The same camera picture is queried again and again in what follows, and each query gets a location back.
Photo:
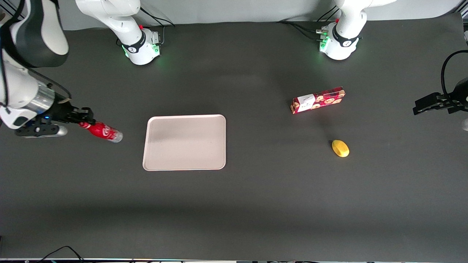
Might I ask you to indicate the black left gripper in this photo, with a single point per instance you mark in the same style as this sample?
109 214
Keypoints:
452 101

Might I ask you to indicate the red tartan cookie box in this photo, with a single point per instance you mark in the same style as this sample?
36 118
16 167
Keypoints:
317 100

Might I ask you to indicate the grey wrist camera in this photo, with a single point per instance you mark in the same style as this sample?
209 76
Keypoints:
42 130
465 124

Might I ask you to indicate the beige plastic tray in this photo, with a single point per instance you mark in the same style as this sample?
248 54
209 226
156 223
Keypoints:
184 142

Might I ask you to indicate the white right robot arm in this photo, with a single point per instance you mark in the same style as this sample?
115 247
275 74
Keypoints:
22 87

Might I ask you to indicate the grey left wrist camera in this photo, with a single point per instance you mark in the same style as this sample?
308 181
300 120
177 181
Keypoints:
465 124

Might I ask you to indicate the red coke bottle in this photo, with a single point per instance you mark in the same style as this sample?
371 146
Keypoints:
103 132

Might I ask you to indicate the yellow lemon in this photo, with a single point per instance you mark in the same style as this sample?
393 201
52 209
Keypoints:
340 148

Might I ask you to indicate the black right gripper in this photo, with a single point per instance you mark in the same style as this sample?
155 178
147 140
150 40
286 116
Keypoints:
63 111

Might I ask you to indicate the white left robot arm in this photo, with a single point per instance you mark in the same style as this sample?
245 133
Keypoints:
343 34

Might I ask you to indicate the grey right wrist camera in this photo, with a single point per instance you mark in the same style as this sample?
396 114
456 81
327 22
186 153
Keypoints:
42 130

